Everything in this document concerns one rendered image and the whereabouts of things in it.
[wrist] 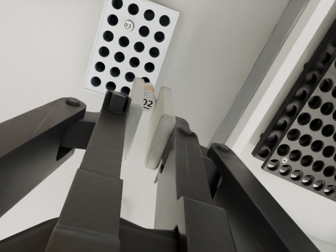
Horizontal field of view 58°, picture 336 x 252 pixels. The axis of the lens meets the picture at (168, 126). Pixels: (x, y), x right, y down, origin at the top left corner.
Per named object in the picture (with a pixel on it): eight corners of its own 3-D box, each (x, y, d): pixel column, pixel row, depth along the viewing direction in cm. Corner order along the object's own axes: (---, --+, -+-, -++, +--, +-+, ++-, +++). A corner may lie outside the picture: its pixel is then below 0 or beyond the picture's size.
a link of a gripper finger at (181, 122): (172, 147, 14) (233, 166, 14) (169, 113, 18) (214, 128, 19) (161, 175, 14) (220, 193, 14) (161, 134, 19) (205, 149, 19)
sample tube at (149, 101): (152, 97, 26) (152, 114, 21) (138, 93, 25) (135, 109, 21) (157, 83, 25) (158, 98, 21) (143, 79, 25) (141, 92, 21)
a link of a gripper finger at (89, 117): (112, 162, 14) (45, 143, 13) (121, 123, 18) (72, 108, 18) (122, 132, 13) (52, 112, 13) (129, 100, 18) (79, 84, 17)
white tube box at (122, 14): (147, 102, 42) (146, 110, 39) (88, 83, 41) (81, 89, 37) (177, 12, 38) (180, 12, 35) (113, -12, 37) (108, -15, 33)
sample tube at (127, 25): (133, 31, 39) (131, 33, 34) (124, 28, 38) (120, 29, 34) (136, 21, 38) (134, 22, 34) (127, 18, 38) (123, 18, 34)
